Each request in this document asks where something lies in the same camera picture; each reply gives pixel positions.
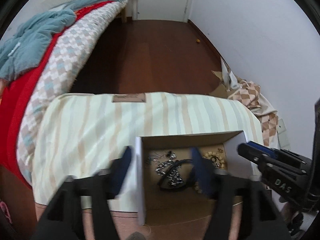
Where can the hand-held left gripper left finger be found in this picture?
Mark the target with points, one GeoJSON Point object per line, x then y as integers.
{"type": "Point", "coordinates": [125, 165]}

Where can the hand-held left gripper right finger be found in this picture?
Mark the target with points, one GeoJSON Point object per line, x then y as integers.
{"type": "Point", "coordinates": [200, 170]}

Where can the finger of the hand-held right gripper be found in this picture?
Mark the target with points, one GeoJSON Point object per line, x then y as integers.
{"type": "Point", "coordinates": [250, 153]}
{"type": "Point", "coordinates": [262, 148]}

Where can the black wristband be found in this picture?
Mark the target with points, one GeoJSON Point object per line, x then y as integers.
{"type": "Point", "coordinates": [175, 188]}

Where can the white cardboard box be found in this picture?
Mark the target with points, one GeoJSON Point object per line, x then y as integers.
{"type": "Point", "coordinates": [180, 205]}

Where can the striped and pink table cloth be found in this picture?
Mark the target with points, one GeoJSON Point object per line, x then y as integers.
{"type": "Point", "coordinates": [87, 130]}

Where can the brown checkered cloth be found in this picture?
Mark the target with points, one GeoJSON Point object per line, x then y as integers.
{"type": "Point", "coordinates": [250, 92]}

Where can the torn cardboard pieces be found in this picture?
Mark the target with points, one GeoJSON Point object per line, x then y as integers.
{"type": "Point", "coordinates": [222, 80]}

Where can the bed with red blanket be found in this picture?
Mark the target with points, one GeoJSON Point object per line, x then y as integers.
{"type": "Point", "coordinates": [15, 110]}

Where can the checkered bed sheet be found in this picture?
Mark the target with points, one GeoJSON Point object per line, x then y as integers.
{"type": "Point", "coordinates": [65, 55]}

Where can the pink plastic object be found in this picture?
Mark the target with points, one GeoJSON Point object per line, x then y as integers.
{"type": "Point", "coordinates": [5, 212]}

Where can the teal blanket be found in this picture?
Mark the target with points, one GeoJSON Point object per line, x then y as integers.
{"type": "Point", "coordinates": [37, 35]}

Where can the white paper tag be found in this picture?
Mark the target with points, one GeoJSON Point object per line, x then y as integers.
{"type": "Point", "coordinates": [13, 49]}

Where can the wall power sockets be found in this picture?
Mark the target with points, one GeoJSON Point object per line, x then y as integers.
{"type": "Point", "coordinates": [283, 132]}

